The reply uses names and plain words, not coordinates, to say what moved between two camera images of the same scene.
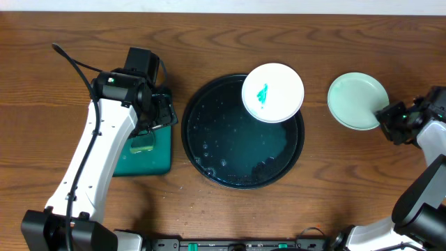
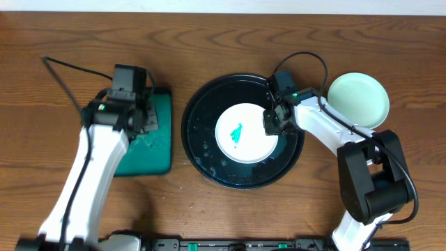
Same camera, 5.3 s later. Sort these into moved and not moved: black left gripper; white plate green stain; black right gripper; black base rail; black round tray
Moved: black left gripper; white plate green stain; black right gripper
Not moved: black base rail; black round tray
